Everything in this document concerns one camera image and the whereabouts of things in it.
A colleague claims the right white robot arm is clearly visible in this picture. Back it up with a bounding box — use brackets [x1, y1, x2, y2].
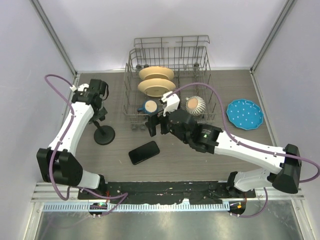
[145, 109, 302, 198]

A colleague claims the black smartphone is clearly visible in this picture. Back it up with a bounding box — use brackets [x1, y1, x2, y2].
[128, 141, 160, 165]

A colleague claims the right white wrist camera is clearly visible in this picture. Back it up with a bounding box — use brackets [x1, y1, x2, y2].
[160, 91, 180, 117]

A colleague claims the rear beige plate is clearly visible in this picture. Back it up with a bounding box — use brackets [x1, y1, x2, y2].
[139, 66, 174, 81]

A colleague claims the black phone stand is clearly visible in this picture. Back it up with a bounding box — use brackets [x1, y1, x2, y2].
[89, 116, 116, 146]

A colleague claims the beige plate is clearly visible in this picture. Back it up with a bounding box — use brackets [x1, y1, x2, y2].
[139, 66, 174, 81]
[137, 78, 176, 98]

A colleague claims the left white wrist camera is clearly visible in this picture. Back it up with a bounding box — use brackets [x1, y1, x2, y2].
[69, 83, 89, 93]

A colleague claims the blue mug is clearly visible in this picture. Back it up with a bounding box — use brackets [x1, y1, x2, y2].
[137, 100, 158, 115]

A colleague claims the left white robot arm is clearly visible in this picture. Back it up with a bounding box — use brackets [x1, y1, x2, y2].
[36, 79, 115, 200]

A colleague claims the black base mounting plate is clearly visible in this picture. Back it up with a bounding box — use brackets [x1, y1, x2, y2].
[77, 179, 257, 205]

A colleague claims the grey wire dish rack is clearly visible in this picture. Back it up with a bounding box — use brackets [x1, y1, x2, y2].
[123, 35, 217, 130]

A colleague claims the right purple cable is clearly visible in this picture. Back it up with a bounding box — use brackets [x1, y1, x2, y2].
[167, 82, 320, 218]

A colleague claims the front beige plate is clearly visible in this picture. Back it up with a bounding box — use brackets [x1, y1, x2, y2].
[137, 78, 176, 98]

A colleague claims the striped ceramic bowl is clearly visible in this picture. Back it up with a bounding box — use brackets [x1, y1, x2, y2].
[185, 96, 206, 117]

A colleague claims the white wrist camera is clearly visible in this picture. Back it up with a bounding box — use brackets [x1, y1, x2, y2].
[69, 83, 89, 93]
[160, 91, 180, 117]

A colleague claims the blue dotted plate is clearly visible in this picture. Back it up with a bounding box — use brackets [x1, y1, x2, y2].
[226, 98, 264, 131]

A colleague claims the perforated cable tray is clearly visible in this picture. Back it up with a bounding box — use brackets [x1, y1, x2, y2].
[42, 201, 230, 212]

